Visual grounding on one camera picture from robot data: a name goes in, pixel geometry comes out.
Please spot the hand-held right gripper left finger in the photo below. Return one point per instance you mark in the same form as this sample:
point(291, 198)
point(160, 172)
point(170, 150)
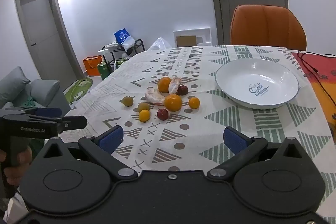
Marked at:
point(111, 138)

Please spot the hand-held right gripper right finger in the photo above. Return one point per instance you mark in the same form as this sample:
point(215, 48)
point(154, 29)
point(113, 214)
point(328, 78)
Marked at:
point(235, 138)

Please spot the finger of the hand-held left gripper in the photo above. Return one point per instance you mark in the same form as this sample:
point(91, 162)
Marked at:
point(74, 122)
point(44, 111)

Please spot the small yellow round fruit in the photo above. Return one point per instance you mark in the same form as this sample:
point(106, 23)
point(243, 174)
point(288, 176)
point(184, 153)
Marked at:
point(194, 102)
point(144, 116)

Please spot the yellow-green round fruit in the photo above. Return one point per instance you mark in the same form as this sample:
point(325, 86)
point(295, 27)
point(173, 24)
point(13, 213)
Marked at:
point(143, 106)
point(127, 101)

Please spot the peeled orange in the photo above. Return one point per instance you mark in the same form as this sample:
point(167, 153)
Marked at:
point(154, 96)

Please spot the white plate with blue rim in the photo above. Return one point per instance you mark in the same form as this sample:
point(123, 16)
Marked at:
point(244, 77)

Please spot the person's left hand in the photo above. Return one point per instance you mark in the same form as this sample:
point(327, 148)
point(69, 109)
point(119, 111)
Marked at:
point(25, 158)

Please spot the grey sofa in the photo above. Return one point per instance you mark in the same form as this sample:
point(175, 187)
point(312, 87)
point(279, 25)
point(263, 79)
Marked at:
point(56, 102)

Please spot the green floor mat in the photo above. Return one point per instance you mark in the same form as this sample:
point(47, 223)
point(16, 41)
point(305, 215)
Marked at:
point(78, 90)

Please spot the grey cushion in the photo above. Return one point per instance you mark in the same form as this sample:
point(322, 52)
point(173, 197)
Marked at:
point(11, 85)

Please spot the green bag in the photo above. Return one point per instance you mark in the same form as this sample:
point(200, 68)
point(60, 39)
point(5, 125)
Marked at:
point(103, 70)

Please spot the orange paper bag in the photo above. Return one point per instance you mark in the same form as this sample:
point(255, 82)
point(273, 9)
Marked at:
point(92, 65)

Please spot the dark red plum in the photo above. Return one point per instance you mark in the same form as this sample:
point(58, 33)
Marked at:
point(183, 90)

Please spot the white plastic shopping bag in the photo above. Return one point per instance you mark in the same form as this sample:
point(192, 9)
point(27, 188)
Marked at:
point(122, 61)

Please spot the bagged pastry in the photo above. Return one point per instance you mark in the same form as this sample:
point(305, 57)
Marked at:
point(174, 85)

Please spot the plain grey door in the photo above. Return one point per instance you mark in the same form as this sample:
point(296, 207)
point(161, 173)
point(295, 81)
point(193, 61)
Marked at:
point(44, 29)

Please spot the patterned tablecloth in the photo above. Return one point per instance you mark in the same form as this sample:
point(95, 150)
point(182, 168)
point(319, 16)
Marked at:
point(183, 69)

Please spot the black metal rack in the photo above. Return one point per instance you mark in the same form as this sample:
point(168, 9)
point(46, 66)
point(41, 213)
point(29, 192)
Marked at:
point(139, 44)

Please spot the blue and white bag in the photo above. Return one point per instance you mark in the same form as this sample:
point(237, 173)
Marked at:
point(122, 36)

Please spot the red table mat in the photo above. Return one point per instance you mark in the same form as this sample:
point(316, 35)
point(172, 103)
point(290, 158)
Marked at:
point(323, 82)

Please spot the translucent plastic bag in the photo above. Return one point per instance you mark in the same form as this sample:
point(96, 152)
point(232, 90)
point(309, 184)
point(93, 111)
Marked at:
point(160, 44)

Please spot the white framed board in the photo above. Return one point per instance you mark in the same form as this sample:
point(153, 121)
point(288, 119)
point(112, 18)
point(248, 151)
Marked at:
point(203, 36)

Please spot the brown cardboard sheet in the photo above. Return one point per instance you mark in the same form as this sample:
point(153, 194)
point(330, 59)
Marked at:
point(186, 41)

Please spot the orange leather chair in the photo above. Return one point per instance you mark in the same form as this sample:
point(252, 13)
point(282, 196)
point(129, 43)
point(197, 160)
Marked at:
point(265, 27)

